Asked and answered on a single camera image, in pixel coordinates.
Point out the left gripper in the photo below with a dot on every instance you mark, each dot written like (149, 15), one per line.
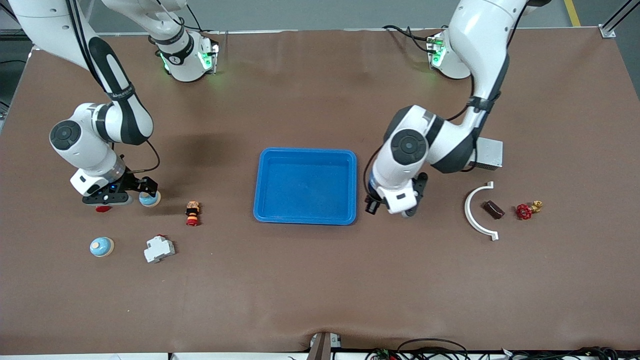
(371, 204)

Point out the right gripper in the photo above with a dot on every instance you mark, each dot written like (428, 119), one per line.
(133, 180)

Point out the light blue call bell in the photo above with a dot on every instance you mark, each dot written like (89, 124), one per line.
(149, 200)
(101, 246)

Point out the brown electrolytic capacitor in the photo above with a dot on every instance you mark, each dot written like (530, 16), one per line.
(493, 209)

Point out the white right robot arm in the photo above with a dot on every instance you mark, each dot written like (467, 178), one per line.
(85, 140)

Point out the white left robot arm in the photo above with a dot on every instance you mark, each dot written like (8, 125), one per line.
(480, 40)

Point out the blue plastic tray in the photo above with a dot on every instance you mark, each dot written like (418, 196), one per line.
(306, 186)

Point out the red emergency stop button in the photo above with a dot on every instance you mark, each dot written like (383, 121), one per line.
(103, 209)

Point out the orange red push button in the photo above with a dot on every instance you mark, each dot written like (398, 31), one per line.
(192, 213)

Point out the white circuit breaker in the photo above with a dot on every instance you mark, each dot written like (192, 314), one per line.
(159, 249)

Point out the brown table mat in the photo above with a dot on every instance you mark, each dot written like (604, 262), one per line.
(320, 280)

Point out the grey metal power supply box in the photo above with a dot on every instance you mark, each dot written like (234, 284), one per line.
(492, 155)

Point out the white curved plastic bracket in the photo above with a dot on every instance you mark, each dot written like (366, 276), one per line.
(467, 210)

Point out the grey metal clamp bracket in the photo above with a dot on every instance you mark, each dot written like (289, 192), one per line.
(335, 341)

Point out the brown camera mount post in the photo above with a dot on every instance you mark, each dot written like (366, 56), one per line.
(320, 350)

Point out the white table edge rail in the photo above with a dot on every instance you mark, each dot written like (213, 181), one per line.
(75, 357)

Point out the aluminium frame profile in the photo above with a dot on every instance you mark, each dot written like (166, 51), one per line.
(607, 31)

